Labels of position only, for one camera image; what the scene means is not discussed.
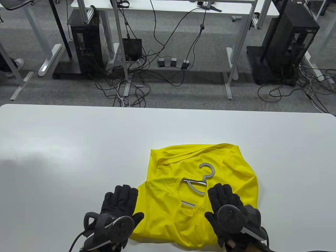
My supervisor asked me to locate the black left hand controller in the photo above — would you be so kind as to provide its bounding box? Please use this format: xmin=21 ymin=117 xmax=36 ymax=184
xmin=83 ymin=212 xmax=135 ymax=251

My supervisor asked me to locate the person's right hand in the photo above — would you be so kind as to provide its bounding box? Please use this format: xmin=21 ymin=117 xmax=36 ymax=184
xmin=205 ymin=183 xmax=267 ymax=248

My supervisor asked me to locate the person's right forearm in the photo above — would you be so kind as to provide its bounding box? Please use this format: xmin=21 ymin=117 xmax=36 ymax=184
xmin=225 ymin=238 xmax=272 ymax=252

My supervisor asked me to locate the person's left hand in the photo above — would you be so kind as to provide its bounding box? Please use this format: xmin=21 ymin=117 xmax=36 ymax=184
xmin=101 ymin=185 xmax=144 ymax=231

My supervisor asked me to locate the white desk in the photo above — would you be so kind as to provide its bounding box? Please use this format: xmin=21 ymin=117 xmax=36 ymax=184
xmin=71 ymin=0 xmax=280 ymax=81

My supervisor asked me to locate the tangle of black cables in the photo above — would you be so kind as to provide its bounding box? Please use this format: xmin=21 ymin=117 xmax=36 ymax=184
xmin=94 ymin=47 xmax=185 ymax=108
xmin=257 ymin=65 xmax=336 ymax=114

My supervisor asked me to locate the black right hand controller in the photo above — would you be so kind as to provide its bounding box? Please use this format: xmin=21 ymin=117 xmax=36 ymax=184
xmin=217 ymin=204 xmax=269 ymax=241

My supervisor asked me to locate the black computer tower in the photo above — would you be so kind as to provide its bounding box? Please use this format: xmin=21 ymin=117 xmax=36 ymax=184
xmin=260 ymin=7 xmax=320 ymax=79
xmin=67 ymin=9 xmax=105 ymax=75

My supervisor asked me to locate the black flat stand base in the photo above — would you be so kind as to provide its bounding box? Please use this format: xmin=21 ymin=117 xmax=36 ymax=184
xmin=246 ymin=46 xmax=303 ymax=86
xmin=52 ymin=61 xmax=94 ymax=80

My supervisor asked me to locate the small black box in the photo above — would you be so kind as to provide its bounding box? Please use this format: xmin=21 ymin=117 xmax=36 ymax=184
xmin=122 ymin=38 xmax=143 ymax=61

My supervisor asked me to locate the black controller cable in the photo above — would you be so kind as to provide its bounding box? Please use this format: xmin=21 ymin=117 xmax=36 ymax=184
xmin=68 ymin=230 xmax=87 ymax=252

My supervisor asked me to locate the yellow t-shirt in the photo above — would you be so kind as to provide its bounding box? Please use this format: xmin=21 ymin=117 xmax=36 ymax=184
xmin=130 ymin=143 xmax=259 ymax=249

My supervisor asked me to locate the white desk leg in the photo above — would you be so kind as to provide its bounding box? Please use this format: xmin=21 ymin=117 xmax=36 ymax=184
xmin=23 ymin=7 xmax=62 ymax=77

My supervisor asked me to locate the gray hanger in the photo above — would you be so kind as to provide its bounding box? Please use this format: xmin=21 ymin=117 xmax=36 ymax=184
xmin=181 ymin=163 xmax=216 ymax=208

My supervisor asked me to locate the aluminium floor rail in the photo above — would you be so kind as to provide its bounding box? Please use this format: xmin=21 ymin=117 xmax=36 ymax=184
xmin=10 ymin=71 xmax=34 ymax=101

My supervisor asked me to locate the black hand controller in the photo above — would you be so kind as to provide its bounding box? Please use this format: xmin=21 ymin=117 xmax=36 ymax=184
xmin=83 ymin=212 xmax=135 ymax=251
xmin=217 ymin=204 xmax=269 ymax=241

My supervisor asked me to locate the aluminium frame post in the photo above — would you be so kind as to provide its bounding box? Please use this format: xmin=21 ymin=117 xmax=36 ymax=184
xmin=112 ymin=0 xmax=131 ymax=96
xmin=225 ymin=0 xmax=257 ymax=100

